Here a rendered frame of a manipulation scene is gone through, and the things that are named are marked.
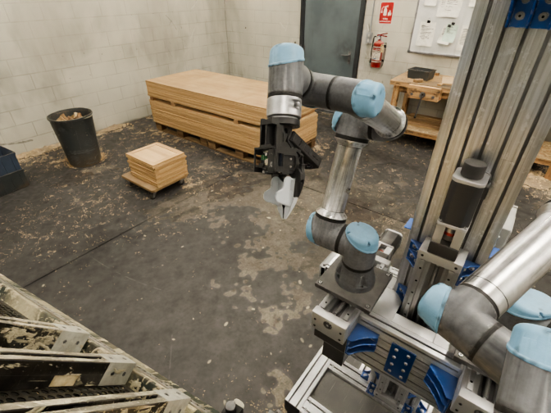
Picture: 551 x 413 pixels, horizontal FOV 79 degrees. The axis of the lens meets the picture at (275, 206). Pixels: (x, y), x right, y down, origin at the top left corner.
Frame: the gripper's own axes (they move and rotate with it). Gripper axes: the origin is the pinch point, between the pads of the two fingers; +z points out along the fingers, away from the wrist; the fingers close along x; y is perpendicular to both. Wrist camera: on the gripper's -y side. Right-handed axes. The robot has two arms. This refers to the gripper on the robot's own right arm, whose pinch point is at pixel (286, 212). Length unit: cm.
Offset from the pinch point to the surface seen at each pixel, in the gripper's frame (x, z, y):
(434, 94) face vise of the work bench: -125, -136, -383
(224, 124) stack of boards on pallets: -321, -92, -200
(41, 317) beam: -103, 48, 30
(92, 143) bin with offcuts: -426, -57, -69
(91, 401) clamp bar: -24, 42, 32
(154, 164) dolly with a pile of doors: -293, -29, -95
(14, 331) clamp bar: -67, 39, 42
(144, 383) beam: -52, 60, 9
